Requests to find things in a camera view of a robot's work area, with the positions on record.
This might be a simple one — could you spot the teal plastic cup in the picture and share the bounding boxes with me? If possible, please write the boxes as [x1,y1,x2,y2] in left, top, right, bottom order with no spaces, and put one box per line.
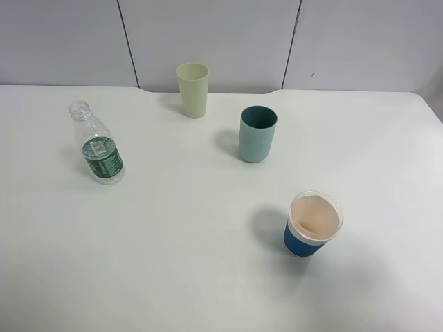
[239,105,278,163]

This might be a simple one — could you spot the clear bottle green label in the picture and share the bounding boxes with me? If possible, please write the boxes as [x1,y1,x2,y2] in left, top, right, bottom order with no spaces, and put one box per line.
[69,100,125,185]

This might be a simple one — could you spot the pale yellow plastic cup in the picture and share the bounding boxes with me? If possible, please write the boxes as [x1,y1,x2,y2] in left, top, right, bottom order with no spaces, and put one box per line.
[176,62,209,119]

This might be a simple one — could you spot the blue sleeve paper cup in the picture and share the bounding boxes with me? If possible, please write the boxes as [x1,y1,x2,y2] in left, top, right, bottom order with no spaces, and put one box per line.
[283,190,343,257]

